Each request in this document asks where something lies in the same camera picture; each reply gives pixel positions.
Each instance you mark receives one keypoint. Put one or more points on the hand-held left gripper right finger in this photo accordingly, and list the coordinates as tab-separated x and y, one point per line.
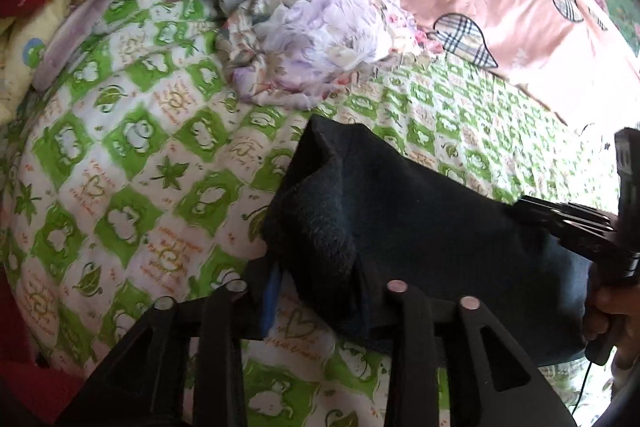
410	322

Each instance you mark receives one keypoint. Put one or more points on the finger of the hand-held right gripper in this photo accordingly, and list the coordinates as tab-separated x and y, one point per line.
560	217

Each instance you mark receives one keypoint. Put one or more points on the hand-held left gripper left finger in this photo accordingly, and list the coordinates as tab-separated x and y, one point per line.
270	302

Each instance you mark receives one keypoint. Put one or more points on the dark navy pants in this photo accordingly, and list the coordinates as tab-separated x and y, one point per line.
425	232

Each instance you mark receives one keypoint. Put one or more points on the person's right hand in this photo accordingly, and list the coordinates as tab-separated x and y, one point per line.
607	312

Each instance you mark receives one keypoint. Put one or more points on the green checkered bed sheet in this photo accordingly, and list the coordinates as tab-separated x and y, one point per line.
150	157

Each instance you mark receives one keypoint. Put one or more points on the floral crumpled cloth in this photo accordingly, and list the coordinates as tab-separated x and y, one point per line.
310	22

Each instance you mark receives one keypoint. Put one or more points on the yellow cartoon quilt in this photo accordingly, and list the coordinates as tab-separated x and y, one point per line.
50	7

